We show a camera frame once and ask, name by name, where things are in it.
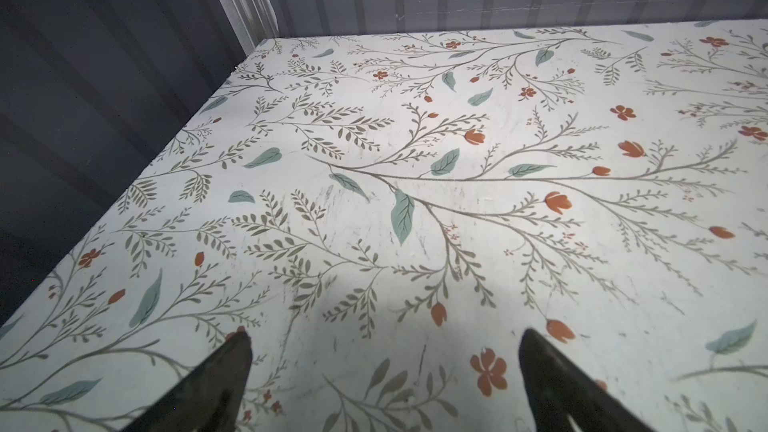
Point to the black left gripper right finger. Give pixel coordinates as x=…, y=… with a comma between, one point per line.
x=562, y=397

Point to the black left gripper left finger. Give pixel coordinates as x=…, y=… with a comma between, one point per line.
x=209, y=398

